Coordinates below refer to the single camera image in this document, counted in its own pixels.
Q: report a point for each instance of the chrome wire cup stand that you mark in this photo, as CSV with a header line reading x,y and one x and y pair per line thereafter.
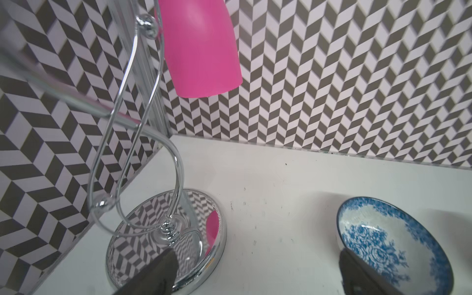
x,y
193,225

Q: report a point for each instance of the blue floral ceramic bowl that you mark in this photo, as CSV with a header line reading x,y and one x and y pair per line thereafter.
x,y
395,245

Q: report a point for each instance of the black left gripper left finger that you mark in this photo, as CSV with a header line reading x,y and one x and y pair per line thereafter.
x,y
156,278

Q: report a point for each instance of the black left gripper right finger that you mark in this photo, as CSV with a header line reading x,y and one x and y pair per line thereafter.
x,y
359,278

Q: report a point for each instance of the pink plastic cup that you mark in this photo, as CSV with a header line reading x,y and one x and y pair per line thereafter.
x,y
200,47

